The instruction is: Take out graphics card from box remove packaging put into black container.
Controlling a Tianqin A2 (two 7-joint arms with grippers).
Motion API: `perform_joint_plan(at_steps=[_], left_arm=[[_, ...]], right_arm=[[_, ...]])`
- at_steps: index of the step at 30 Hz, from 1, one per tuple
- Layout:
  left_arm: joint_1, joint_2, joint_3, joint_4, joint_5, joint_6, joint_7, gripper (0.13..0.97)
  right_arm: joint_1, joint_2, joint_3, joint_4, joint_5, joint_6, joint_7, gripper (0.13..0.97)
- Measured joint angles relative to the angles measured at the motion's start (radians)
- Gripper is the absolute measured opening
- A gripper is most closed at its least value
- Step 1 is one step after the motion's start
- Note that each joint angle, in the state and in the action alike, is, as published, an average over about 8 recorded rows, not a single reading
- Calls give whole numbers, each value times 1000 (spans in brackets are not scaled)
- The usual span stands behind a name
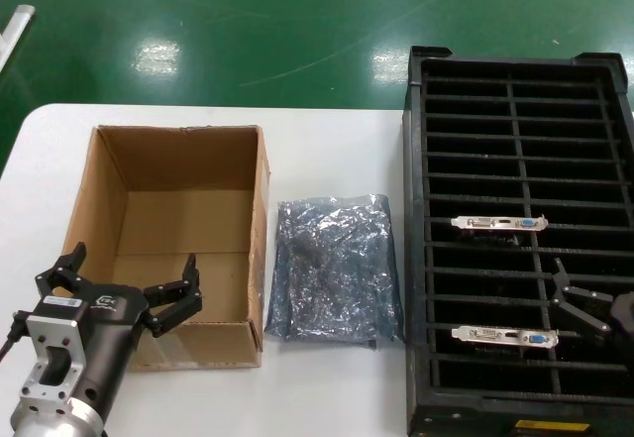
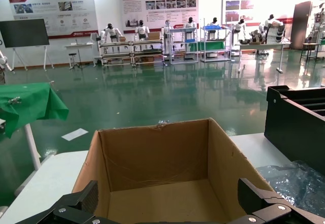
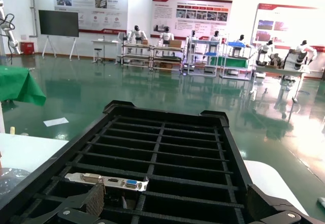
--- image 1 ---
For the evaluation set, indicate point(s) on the graphics card with silver bracket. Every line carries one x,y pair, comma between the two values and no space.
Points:
475,222
475,334

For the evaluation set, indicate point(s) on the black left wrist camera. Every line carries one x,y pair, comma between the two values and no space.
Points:
64,314

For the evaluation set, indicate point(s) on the silver left camera bracket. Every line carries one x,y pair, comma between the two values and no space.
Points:
34,328

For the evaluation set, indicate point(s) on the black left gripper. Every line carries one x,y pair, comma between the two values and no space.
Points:
116,338

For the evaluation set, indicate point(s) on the brown cardboard box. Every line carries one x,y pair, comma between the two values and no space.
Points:
188,159

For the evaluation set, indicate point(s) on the black slotted plastic container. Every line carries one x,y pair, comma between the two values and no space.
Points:
416,209

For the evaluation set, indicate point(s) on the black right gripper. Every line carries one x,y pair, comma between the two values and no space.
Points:
625,315

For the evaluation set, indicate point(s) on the white metal table frame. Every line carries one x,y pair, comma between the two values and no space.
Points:
22,18

